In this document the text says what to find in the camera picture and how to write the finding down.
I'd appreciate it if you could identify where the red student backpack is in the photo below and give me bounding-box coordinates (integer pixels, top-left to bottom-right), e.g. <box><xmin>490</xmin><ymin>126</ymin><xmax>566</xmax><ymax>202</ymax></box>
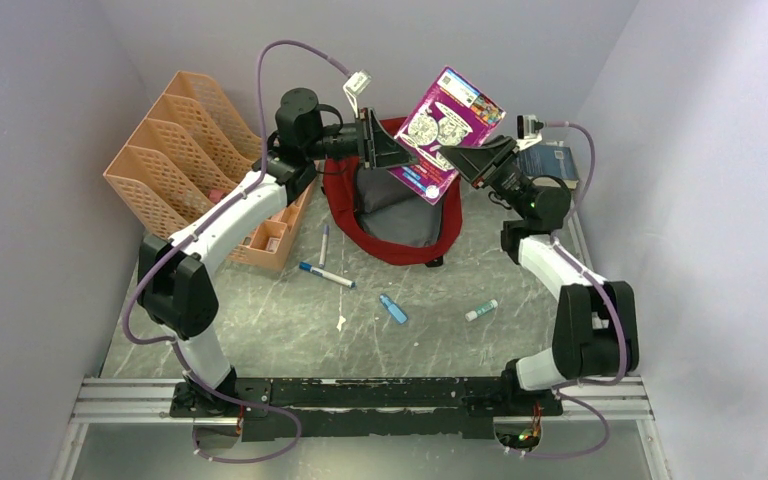
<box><xmin>321</xmin><ymin>116</ymin><xmax>463</xmax><ymax>268</ymax></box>

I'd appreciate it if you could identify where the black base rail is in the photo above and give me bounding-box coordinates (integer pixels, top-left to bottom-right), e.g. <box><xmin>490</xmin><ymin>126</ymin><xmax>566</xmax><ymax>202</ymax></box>
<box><xmin>168</xmin><ymin>374</ymin><xmax>563</xmax><ymax>442</ymax></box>

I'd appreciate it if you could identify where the orange plastic desk organizer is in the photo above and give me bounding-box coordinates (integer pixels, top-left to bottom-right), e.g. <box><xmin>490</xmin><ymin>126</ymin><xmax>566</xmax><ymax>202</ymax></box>
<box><xmin>102</xmin><ymin>70</ymin><xmax>319</xmax><ymax>272</ymax></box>

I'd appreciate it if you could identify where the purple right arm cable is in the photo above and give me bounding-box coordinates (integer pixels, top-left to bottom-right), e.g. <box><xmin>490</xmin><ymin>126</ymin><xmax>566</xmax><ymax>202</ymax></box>
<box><xmin>503</xmin><ymin>121</ymin><xmax>629</xmax><ymax>460</ymax></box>

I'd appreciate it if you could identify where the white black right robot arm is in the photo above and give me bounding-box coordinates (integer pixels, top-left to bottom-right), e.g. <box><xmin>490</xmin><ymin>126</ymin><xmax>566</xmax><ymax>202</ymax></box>
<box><xmin>440</xmin><ymin>136</ymin><xmax>639</xmax><ymax>414</ymax></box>

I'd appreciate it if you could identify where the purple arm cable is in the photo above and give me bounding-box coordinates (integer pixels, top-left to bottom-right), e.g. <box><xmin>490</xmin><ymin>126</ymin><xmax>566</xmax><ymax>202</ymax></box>
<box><xmin>503</xmin><ymin>121</ymin><xmax>629</xmax><ymax>460</ymax></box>
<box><xmin>120</xmin><ymin>39</ymin><xmax>355</xmax><ymax>465</ymax></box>

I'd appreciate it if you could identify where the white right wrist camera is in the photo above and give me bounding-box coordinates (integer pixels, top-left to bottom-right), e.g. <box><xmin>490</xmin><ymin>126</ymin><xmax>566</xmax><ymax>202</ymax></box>
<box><xmin>516</xmin><ymin>115</ymin><xmax>545</xmax><ymax>140</ymax></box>

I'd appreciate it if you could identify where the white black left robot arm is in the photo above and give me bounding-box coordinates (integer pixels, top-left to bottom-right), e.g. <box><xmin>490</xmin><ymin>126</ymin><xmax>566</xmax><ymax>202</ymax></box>
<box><xmin>132</xmin><ymin>88</ymin><xmax>417</xmax><ymax>416</ymax></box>

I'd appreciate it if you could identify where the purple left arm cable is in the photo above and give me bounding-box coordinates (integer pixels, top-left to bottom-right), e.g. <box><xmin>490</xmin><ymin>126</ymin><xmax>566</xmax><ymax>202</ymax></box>
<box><xmin>120</xmin><ymin>39</ymin><xmax>355</xmax><ymax>465</ymax></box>

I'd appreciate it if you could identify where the white green glue stick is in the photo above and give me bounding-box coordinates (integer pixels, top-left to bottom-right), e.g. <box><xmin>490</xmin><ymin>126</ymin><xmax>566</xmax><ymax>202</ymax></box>
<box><xmin>464</xmin><ymin>299</ymin><xmax>498</xmax><ymax>322</ymax></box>

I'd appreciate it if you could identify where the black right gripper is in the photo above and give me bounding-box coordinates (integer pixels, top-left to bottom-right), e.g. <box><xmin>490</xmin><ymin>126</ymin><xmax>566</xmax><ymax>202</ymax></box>
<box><xmin>436</xmin><ymin>135</ymin><xmax>533</xmax><ymax>220</ymax></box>

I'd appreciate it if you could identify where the dark blue book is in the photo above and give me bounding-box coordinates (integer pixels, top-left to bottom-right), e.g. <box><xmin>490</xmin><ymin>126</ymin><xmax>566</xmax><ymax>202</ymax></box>
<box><xmin>517</xmin><ymin>143</ymin><xmax>579</xmax><ymax>190</ymax></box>

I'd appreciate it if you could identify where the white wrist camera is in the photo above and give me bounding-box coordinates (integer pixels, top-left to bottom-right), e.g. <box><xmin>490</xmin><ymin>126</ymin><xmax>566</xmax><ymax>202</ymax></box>
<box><xmin>516</xmin><ymin>115</ymin><xmax>545</xmax><ymax>140</ymax></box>
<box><xmin>342</xmin><ymin>70</ymin><xmax>372</xmax><ymax>118</ymax></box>

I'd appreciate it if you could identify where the purple paperback book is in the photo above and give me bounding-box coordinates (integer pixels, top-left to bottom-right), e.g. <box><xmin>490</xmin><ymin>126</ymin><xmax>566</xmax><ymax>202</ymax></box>
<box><xmin>389</xmin><ymin>66</ymin><xmax>506</xmax><ymax>205</ymax></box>

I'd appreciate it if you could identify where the blue white marker pen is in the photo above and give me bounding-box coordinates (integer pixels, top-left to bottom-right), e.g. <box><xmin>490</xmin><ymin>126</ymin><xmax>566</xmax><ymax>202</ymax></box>
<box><xmin>299</xmin><ymin>262</ymin><xmax>356</xmax><ymax>289</ymax></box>

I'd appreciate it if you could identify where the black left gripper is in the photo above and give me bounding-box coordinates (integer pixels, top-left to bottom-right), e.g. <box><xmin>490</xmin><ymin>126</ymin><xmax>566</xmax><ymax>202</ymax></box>
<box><xmin>305</xmin><ymin>108</ymin><xmax>419</xmax><ymax>171</ymax></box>

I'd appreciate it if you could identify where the aluminium frame rail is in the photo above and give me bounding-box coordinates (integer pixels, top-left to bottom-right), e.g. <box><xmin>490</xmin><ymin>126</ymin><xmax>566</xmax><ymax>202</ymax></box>
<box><xmin>71</xmin><ymin>377</ymin><xmax>654</xmax><ymax>426</ymax></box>

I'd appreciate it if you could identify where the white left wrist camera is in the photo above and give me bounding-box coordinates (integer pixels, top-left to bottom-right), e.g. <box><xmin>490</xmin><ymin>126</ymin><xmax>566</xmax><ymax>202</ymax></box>
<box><xmin>342</xmin><ymin>70</ymin><xmax>372</xmax><ymax>118</ymax></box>

